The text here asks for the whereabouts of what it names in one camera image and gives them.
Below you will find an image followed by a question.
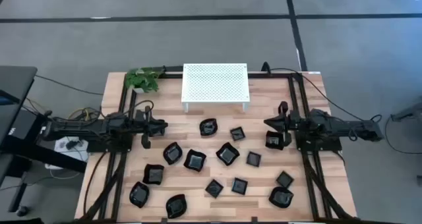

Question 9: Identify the black small square mini plate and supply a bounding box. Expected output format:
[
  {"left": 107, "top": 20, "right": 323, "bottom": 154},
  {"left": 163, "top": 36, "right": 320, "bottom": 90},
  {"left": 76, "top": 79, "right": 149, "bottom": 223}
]
[
  {"left": 276, "top": 170, "right": 295, "bottom": 189},
  {"left": 204, "top": 179, "right": 224, "bottom": 199},
  {"left": 246, "top": 151, "right": 262, "bottom": 168},
  {"left": 231, "top": 177, "right": 249, "bottom": 196},
  {"left": 229, "top": 126, "right": 246, "bottom": 142}
]

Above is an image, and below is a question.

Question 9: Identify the green plant in white pot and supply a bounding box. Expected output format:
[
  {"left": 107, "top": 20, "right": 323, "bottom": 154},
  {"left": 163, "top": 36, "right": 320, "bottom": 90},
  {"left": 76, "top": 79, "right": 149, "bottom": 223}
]
[{"left": 124, "top": 67, "right": 164, "bottom": 94}]

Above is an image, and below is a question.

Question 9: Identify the grey metal stand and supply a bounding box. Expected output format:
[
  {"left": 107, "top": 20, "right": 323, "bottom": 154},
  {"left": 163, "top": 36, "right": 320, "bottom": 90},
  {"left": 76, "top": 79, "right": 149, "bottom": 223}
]
[{"left": 390, "top": 101, "right": 422, "bottom": 123}]

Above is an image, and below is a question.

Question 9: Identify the black bowl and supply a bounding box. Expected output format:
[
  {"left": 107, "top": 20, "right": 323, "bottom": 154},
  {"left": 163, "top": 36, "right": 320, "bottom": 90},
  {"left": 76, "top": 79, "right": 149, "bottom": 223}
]
[{"left": 183, "top": 149, "right": 208, "bottom": 172}]

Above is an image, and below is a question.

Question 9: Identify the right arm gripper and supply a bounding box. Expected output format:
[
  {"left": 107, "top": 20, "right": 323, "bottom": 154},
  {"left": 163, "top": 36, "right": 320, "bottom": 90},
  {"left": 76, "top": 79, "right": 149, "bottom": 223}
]
[{"left": 263, "top": 101, "right": 300, "bottom": 148}]

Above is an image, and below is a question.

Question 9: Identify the thin black floor cable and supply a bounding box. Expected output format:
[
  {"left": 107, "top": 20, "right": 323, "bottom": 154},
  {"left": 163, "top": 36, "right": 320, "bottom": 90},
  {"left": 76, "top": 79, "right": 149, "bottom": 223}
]
[{"left": 34, "top": 74, "right": 105, "bottom": 96}]

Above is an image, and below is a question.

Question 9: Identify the white power strip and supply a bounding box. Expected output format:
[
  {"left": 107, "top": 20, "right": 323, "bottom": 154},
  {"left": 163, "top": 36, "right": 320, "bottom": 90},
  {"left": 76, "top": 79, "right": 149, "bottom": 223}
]
[{"left": 53, "top": 136, "right": 90, "bottom": 163}]

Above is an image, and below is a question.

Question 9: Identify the white perforated metal rack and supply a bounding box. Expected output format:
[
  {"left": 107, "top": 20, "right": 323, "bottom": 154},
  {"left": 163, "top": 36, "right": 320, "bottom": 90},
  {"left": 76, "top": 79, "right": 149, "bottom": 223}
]
[{"left": 181, "top": 63, "right": 251, "bottom": 113}]

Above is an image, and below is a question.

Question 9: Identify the black looped floor cable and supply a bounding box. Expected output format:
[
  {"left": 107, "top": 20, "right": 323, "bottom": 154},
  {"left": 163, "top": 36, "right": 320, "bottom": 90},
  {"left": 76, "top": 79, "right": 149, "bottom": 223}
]
[{"left": 384, "top": 114, "right": 422, "bottom": 155}]

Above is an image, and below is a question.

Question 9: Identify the black desk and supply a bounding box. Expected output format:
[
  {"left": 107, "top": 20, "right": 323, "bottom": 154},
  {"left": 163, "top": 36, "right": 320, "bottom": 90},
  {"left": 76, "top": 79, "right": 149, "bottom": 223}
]
[{"left": 0, "top": 65, "right": 88, "bottom": 215}]

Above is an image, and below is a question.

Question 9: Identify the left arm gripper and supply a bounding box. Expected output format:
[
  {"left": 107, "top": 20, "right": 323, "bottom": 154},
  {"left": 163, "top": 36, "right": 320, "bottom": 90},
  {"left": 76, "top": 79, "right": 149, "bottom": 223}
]
[{"left": 138, "top": 105, "right": 168, "bottom": 149}]

